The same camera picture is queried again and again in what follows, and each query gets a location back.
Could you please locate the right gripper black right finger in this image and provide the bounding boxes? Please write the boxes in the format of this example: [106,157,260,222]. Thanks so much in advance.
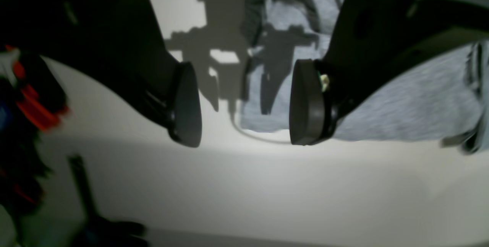
[289,0,488,145]

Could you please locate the blue black clamp left edge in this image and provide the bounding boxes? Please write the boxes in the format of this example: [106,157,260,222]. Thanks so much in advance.
[0,77,49,247]

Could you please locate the blue orange bar clamp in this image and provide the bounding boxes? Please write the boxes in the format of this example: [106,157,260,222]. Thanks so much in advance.
[67,155,149,247]

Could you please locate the orange black clamp lower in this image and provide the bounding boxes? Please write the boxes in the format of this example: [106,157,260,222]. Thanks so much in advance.
[1,45,70,132]

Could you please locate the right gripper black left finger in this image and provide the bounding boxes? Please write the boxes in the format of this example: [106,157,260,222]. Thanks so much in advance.
[1,0,202,148]

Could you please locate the grey T-shirt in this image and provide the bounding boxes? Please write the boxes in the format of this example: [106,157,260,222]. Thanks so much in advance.
[240,0,488,154]

